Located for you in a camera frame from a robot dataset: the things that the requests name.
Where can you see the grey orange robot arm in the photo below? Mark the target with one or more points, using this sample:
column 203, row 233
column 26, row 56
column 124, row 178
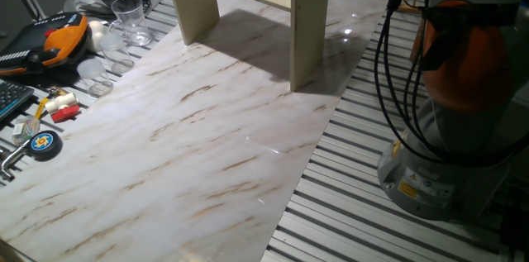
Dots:
column 471, row 72

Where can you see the cream wooden shelf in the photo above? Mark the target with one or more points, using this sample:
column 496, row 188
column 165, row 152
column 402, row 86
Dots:
column 310, row 39

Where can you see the white rounded plastic object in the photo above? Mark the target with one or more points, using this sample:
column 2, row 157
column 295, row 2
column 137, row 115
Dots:
column 97, row 32

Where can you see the marble pattern mat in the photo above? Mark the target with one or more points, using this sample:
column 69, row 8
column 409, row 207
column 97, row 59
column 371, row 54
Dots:
column 173, row 187

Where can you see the clear glass mug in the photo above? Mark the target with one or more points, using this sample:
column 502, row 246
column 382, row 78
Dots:
column 132, row 22

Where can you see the wooden rack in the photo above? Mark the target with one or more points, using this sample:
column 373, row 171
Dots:
column 416, row 1

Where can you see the brass fitting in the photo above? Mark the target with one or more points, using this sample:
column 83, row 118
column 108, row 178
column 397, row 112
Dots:
column 58, row 91

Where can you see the black orange teach pendant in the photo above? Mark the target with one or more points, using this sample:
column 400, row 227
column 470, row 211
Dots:
column 62, row 43

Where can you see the black puck blue label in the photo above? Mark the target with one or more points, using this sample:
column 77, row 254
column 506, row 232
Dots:
column 44, row 145

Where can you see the clear bag colourful bits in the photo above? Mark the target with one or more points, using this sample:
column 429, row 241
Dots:
column 25, row 130

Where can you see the black keyboard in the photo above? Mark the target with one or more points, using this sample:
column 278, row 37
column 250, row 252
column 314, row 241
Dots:
column 12, row 98

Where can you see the metal faucet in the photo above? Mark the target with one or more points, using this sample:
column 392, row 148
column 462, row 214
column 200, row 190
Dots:
column 14, row 156

